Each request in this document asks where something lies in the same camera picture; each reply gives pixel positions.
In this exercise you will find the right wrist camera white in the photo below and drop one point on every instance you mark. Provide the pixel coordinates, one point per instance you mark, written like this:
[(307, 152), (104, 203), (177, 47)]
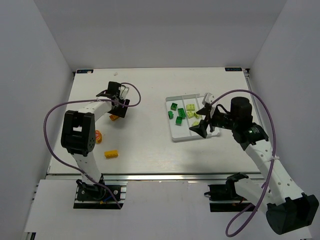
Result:
[(207, 100)]

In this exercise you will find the dark green small lego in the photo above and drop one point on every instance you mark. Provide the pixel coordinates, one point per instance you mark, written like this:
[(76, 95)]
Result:
[(170, 114)]

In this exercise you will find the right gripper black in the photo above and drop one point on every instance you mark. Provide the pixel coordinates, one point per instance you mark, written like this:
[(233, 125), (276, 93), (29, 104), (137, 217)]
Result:
[(210, 120)]

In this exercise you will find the orange flower lego piece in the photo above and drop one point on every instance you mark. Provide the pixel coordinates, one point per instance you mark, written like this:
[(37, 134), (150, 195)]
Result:
[(98, 137)]

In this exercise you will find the dark green square lego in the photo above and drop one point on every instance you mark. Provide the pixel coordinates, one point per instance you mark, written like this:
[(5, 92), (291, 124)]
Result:
[(181, 113)]

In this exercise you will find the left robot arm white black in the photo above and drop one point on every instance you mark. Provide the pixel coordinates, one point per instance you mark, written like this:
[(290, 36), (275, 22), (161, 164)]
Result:
[(79, 127)]

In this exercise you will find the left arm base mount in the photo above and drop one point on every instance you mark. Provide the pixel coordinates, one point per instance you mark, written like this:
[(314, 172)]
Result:
[(94, 197)]

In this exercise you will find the yellow long lego brick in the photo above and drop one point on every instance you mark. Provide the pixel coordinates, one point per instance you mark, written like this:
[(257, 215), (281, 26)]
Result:
[(111, 154)]

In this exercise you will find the dark green lego brick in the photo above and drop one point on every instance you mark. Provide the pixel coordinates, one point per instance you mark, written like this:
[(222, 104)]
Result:
[(178, 120)]

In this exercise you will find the orange lego brick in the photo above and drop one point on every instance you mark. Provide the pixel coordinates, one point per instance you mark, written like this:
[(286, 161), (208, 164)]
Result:
[(114, 117)]

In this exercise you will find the corner label sticker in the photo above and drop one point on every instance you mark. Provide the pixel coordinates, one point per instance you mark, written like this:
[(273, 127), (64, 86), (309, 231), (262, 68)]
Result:
[(233, 69), (84, 71)]

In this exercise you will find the white three-compartment tray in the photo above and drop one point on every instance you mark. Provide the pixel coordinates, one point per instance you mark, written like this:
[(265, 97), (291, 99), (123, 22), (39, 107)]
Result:
[(181, 133)]

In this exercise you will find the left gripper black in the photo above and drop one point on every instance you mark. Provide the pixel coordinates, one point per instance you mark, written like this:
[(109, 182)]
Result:
[(121, 108)]

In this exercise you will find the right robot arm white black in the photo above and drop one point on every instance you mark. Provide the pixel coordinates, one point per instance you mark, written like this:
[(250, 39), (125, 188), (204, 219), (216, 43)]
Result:
[(286, 206)]

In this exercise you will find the lime lego brick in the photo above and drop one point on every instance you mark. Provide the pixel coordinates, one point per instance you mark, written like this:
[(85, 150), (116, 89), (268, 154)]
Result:
[(190, 107), (190, 114), (195, 123), (197, 116)]

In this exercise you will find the right corner label sticker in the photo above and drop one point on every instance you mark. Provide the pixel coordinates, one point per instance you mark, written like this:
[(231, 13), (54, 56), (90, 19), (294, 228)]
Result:
[(233, 69)]

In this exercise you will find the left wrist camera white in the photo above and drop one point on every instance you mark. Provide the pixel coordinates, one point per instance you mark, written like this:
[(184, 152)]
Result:
[(123, 91)]

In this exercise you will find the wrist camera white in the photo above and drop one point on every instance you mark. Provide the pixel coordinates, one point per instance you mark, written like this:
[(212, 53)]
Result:
[(123, 91), (207, 100)]

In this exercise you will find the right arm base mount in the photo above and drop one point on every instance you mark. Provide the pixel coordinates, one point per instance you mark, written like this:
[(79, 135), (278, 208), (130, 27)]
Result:
[(224, 199)]

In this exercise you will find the left corner label sticker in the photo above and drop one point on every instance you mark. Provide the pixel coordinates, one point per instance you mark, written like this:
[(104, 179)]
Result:
[(84, 71)]

